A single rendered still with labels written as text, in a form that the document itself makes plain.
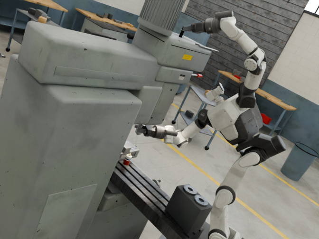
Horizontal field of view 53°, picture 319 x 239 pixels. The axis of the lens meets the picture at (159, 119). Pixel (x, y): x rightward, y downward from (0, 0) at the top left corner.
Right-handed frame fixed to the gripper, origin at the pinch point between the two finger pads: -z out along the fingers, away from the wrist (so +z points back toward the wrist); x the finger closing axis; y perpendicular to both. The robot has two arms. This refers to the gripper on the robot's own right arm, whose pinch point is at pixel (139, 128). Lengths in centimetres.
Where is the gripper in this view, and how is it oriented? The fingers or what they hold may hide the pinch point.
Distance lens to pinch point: 217.6
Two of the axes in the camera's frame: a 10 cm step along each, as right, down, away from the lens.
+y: -3.8, 8.6, 3.4
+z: 8.5, 1.8, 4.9
